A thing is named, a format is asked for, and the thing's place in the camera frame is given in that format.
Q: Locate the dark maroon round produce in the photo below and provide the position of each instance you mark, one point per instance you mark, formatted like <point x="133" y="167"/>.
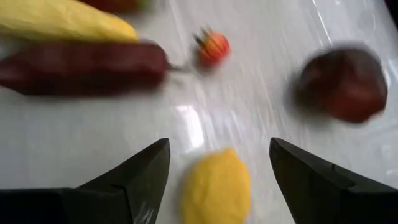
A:
<point x="342" y="87"/>

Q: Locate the yellow corn cob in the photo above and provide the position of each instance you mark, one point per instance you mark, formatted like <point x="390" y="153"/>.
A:
<point x="62" y="21"/>

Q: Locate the small orange-red tomato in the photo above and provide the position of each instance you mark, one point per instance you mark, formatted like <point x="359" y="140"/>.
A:
<point x="214" y="48"/>

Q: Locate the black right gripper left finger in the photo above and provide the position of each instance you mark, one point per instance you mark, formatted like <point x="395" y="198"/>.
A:
<point x="93" y="205"/>

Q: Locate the red bell pepper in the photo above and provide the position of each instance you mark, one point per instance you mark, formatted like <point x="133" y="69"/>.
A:
<point x="109" y="4"/>

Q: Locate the yellow lemon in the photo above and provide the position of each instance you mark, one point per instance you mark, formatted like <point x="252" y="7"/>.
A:
<point x="216" y="189"/>

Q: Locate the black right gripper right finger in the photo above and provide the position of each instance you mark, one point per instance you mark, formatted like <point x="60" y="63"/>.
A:
<point x="326" y="199"/>

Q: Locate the dark purple eggplant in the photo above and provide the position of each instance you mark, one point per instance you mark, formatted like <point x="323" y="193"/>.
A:
<point x="84" y="68"/>

